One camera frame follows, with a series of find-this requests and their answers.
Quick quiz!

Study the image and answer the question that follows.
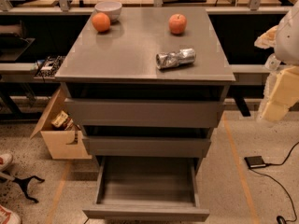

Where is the white bowl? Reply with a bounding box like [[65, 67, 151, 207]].
[[94, 1, 122, 22]]

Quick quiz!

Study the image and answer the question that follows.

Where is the red apple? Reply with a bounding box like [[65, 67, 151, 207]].
[[168, 14, 187, 35]]

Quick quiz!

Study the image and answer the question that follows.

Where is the orange fruit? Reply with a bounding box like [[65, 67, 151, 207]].
[[92, 12, 110, 33]]

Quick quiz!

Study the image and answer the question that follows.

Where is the black foot pedal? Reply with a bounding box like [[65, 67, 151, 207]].
[[244, 156, 266, 169]]

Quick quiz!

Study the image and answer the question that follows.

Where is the long workbench shelf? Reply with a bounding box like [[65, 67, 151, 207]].
[[0, 0, 299, 86]]

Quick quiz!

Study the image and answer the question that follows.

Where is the grey open bottom drawer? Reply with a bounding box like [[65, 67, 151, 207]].
[[83, 157, 209, 222]]

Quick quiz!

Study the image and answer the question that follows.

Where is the white red shoe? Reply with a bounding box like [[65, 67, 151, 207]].
[[0, 205, 21, 224], [0, 153, 13, 171]]

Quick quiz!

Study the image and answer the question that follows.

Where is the cardboard box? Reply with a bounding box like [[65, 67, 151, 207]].
[[30, 88, 92, 160]]

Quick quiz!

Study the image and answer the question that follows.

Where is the grey top drawer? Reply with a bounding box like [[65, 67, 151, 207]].
[[65, 98, 223, 128]]

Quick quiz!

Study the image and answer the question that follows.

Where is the white red shoe lower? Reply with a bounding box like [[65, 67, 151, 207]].
[[0, 205, 21, 224]]

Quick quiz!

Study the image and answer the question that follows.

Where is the black patterned notebook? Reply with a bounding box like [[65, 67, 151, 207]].
[[35, 56, 64, 78]]

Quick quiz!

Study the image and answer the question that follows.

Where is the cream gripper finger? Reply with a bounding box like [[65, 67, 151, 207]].
[[262, 66, 299, 121]]

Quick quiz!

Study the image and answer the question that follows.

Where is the black chair base leg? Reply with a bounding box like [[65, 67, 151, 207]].
[[0, 172, 44, 203]]

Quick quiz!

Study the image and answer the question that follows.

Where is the black pedal cable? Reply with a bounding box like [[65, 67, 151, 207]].
[[249, 141, 299, 224]]

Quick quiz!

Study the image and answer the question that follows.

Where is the grey middle drawer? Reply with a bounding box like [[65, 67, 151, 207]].
[[82, 136, 211, 158]]

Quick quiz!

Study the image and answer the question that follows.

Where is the grey drawer cabinet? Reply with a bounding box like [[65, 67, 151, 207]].
[[54, 6, 236, 161]]

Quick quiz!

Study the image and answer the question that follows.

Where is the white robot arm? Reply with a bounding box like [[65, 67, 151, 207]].
[[254, 1, 299, 125]]

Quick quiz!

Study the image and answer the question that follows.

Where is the white red shoe upper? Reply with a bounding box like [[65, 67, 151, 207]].
[[0, 153, 13, 171]]

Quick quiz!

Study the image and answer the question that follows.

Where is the snack packet in box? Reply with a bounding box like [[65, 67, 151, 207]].
[[51, 110, 73, 130]]

